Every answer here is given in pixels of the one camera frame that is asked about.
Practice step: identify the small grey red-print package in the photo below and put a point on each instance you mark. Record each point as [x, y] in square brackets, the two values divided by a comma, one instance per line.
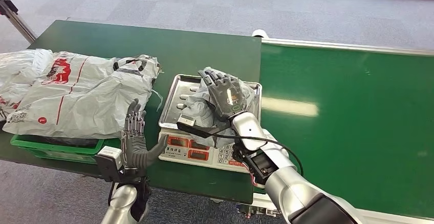
[200, 109]

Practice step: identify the metal stand leg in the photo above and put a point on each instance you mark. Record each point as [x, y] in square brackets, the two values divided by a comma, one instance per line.
[18, 21]

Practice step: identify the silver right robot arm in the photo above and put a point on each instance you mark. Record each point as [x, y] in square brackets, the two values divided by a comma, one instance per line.
[288, 181]

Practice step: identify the crumpled white plastic package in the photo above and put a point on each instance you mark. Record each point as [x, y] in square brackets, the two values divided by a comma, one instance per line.
[17, 66]

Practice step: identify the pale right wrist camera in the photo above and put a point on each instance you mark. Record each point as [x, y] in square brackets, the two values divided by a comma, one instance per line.
[186, 122]

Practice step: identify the green plastic crate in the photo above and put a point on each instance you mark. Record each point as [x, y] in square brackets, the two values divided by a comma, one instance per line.
[57, 149]

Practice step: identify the white electronic weighing scale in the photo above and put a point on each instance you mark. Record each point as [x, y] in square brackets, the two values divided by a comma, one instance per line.
[190, 151]

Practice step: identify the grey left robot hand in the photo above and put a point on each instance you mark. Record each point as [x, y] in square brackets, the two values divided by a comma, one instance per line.
[135, 151]

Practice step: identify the large grey red-print package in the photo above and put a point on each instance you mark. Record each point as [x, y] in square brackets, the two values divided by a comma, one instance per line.
[91, 97]

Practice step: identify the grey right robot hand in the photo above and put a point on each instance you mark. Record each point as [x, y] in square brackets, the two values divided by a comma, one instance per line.
[225, 95]

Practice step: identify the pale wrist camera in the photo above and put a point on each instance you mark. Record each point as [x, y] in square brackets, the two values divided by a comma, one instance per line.
[108, 163]
[186, 122]

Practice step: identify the conveyor control electronics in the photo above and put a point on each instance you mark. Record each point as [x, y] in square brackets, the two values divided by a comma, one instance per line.
[257, 210]

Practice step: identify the green conveyor belt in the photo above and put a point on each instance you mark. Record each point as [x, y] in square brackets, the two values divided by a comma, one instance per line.
[356, 131]

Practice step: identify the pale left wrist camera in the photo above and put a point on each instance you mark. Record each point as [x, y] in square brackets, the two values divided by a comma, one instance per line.
[108, 163]

